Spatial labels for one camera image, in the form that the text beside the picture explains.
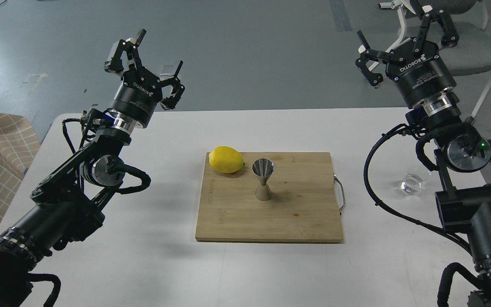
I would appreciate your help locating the steel double jigger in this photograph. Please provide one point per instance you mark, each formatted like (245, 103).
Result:
(263, 169)

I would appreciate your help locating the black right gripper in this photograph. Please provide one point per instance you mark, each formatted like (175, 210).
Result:
(422, 74)

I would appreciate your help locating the grey office chair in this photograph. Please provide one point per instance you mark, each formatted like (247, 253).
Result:
(471, 53)

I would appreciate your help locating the clear glass measuring cup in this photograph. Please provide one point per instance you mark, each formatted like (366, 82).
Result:
(415, 180)

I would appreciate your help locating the wooden cutting board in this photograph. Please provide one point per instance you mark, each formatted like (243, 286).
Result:
(302, 209)

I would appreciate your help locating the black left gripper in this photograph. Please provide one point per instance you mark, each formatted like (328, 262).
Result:
(140, 90)

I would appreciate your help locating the yellow lemon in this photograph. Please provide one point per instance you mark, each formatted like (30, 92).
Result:
(225, 159)

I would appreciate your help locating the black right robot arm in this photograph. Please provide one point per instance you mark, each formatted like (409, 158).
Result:
(444, 142)

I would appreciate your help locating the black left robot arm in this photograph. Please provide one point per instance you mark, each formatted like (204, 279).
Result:
(69, 202)

